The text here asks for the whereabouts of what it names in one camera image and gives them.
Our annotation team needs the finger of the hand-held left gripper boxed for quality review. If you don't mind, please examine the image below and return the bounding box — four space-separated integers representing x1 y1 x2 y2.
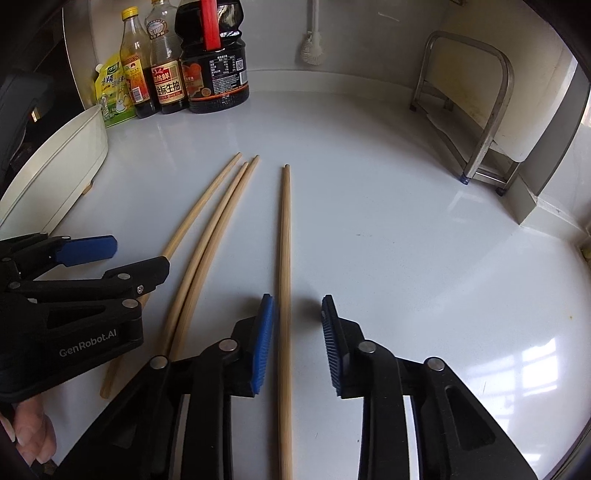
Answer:
14 256 171 308
0 234 119 282

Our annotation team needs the wooden chopstick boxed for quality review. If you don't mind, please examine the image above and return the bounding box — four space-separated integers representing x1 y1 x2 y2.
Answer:
100 152 243 400
277 165 294 480
171 156 260 363
161 161 250 363

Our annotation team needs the white cutting board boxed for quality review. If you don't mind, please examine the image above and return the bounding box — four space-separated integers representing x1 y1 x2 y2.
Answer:
427 32 578 162

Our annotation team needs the black kitchen appliance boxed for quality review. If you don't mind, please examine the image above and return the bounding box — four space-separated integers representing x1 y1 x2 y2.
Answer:
0 9 77 195

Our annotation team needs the white rectangular tray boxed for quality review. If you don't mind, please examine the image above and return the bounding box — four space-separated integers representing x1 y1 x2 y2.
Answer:
0 104 109 236

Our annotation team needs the large dark sauce jug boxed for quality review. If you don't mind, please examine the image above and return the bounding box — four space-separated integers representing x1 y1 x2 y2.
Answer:
175 0 251 114

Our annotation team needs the green yellow seasoning pouch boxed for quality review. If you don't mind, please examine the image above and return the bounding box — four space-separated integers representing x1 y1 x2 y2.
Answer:
95 62 137 129

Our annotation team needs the stainless steel rack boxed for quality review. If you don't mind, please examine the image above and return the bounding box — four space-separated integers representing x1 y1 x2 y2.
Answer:
409 30 520 192

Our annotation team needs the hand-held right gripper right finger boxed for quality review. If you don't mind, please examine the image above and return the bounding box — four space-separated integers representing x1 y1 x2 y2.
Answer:
322 295 539 480

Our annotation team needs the yellow cap oil bottle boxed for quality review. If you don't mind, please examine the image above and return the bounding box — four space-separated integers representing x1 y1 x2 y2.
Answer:
119 6 160 120

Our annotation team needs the red label soy sauce bottle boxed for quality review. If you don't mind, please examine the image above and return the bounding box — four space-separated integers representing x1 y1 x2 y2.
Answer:
145 0 190 115

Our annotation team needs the person's left hand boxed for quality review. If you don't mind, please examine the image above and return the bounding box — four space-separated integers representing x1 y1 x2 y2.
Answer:
0 399 57 464

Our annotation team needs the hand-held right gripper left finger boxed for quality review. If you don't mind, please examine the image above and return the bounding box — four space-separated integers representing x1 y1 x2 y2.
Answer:
55 294 275 480

